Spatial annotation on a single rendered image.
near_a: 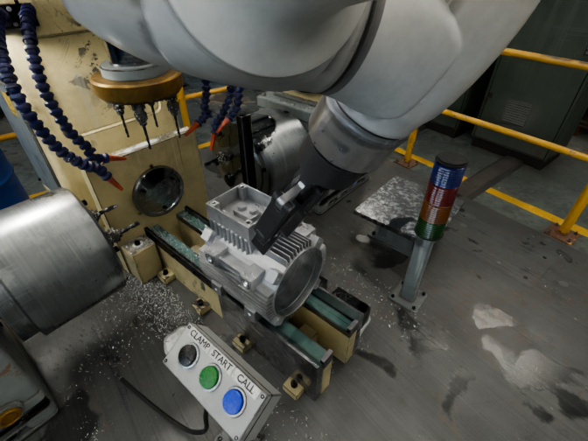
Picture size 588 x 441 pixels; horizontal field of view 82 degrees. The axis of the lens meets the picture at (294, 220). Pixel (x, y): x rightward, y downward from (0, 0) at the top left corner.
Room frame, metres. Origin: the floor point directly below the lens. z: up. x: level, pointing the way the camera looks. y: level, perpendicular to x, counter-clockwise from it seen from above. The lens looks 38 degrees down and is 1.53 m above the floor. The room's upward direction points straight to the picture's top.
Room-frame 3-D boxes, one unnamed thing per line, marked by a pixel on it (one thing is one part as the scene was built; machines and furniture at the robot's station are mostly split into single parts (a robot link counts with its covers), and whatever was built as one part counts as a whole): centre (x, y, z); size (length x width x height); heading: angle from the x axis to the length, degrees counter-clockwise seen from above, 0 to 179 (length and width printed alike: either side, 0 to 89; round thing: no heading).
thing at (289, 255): (0.52, 0.07, 1.02); 0.20 x 0.19 x 0.19; 50
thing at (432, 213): (0.59, -0.31, 1.10); 0.06 x 0.06 x 0.04
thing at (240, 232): (0.54, 0.10, 1.11); 0.12 x 0.11 x 0.07; 50
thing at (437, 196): (0.59, -0.31, 1.14); 0.06 x 0.06 x 0.04
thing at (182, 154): (0.82, 0.42, 0.97); 0.30 x 0.11 x 0.34; 139
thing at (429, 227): (0.59, -0.31, 1.05); 0.06 x 0.06 x 0.04
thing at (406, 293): (0.59, -0.31, 1.01); 0.08 x 0.08 x 0.42; 49
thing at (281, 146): (0.97, 0.08, 1.04); 0.41 x 0.25 x 0.25; 139
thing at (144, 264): (0.68, 0.42, 0.86); 0.07 x 0.06 x 0.12; 139
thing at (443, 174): (0.59, -0.31, 1.19); 0.06 x 0.06 x 0.04
